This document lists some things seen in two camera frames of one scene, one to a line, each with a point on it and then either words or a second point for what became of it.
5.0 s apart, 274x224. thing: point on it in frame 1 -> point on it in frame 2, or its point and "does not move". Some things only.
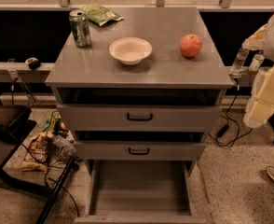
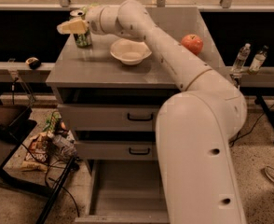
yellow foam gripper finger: (261, 110) -> (76, 26)
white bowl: (130, 50) does not move
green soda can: (80, 28) does not move
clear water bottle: (239, 62) does not move
